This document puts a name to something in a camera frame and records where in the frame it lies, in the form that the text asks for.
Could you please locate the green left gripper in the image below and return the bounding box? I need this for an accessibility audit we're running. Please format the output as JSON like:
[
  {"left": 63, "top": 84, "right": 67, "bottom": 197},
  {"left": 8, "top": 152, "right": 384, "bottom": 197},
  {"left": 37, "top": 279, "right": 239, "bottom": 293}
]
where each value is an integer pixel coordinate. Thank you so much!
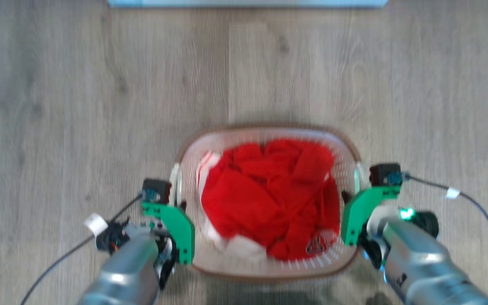
[{"left": 141, "top": 201, "right": 195, "bottom": 266}]

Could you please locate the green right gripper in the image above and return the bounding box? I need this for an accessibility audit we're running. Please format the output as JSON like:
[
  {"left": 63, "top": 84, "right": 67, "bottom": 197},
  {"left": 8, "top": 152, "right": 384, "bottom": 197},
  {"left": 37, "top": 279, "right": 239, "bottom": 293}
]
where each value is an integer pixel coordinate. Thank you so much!
[{"left": 340, "top": 186, "right": 402, "bottom": 247}]

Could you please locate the white laundry basket brown rim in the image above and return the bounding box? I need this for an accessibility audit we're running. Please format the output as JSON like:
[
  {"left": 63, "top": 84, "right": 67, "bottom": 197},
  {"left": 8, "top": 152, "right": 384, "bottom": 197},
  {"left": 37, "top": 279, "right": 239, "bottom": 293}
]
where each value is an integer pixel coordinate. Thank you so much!
[{"left": 170, "top": 124, "right": 364, "bottom": 283}]

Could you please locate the white garment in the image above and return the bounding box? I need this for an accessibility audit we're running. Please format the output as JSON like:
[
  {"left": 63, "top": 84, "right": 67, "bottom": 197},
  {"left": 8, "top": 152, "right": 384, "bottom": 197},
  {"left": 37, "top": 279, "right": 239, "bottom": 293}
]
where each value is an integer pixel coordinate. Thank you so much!
[{"left": 196, "top": 150, "right": 270, "bottom": 260}]

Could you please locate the red garment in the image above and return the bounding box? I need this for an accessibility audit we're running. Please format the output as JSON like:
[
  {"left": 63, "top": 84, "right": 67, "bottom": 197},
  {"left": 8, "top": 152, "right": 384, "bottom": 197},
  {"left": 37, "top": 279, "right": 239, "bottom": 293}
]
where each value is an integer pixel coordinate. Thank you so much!
[{"left": 201, "top": 139, "right": 341, "bottom": 261}]

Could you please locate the light blue panel edge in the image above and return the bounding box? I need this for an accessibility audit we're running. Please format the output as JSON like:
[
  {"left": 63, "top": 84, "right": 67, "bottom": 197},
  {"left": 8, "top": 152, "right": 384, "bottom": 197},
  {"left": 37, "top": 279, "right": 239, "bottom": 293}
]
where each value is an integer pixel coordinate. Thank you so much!
[{"left": 108, "top": 0, "right": 389, "bottom": 8}]

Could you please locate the large white cable tag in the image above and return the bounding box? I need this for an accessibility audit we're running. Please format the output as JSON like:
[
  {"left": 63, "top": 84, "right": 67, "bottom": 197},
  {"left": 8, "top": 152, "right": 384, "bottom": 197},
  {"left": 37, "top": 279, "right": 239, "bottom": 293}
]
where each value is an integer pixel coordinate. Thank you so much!
[{"left": 83, "top": 213, "right": 109, "bottom": 237}]

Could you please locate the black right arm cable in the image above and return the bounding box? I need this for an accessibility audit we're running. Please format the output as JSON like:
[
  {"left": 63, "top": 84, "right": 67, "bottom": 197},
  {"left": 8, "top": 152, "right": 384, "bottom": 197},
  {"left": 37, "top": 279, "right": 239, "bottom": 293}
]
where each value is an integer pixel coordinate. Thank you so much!
[{"left": 402, "top": 173, "right": 488, "bottom": 298}]

